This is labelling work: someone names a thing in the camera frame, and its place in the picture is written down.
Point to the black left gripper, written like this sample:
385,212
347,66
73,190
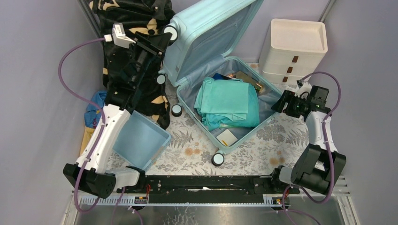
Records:
149,46

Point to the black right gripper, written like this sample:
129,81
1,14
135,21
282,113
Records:
288,97

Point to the black floral plush blanket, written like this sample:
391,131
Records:
145,16

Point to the gold rectangular box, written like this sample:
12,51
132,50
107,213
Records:
246,78

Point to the white three-drawer storage cabinet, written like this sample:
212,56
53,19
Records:
292,50

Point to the light blue ribbed suitcase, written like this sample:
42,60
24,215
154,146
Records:
205,35

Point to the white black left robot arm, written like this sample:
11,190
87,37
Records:
88,173

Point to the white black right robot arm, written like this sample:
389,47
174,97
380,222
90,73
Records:
320,164

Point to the teal folded cloth top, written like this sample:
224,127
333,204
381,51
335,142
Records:
223,97

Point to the teal folded cloth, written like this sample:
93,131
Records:
223,97
214,121

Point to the dark blue flat item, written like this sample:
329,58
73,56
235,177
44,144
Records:
218,76

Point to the teal folded cloth bottom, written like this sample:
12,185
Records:
214,121

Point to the blue yellow cloth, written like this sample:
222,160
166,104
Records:
92,117

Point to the light blue perforated plastic basket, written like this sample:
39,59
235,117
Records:
141,141

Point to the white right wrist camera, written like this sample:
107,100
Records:
303,87

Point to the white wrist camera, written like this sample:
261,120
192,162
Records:
118,37
303,87

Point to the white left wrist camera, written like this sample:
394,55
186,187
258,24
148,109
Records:
118,37

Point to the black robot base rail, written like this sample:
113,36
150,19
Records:
206,190

